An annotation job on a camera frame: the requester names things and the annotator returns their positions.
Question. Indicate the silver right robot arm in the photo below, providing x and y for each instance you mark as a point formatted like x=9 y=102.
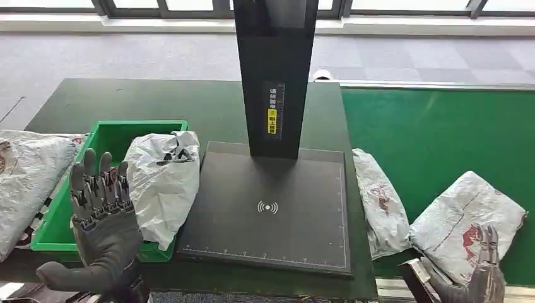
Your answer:
x=413 y=280

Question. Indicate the small white round object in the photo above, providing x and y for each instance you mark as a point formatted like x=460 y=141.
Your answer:
x=322 y=75

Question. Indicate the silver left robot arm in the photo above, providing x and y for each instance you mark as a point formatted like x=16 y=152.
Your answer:
x=133 y=290

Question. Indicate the green conveyor belt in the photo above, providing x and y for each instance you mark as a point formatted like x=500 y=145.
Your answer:
x=439 y=134

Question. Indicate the grey parcel with black print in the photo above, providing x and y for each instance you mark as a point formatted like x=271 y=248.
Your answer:
x=163 y=196

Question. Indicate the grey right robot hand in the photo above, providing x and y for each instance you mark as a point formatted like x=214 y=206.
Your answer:
x=489 y=280

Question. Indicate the green plastic crate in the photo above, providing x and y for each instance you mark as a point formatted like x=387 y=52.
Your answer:
x=54 y=234

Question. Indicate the large grey parcel bag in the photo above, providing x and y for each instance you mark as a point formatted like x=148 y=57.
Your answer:
x=29 y=175

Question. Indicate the black scanner column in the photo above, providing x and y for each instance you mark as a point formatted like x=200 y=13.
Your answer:
x=259 y=62

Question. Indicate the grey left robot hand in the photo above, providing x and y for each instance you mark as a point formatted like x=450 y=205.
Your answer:
x=108 y=238

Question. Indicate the wide grey parcel dark line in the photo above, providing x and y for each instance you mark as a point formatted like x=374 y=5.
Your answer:
x=455 y=217

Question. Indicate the yellow label sticker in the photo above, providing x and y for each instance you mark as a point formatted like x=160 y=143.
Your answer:
x=272 y=121

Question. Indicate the narrow grey parcel red print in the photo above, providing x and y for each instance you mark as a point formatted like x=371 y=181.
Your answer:
x=382 y=209

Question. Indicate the dark window frame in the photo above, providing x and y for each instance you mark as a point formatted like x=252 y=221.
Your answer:
x=188 y=14

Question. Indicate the black scanner base plate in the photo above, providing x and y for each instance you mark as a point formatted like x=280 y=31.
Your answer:
x=250 y=234

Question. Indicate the silver conveyor frame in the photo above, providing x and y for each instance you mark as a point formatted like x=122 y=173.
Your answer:
x=418 y=85

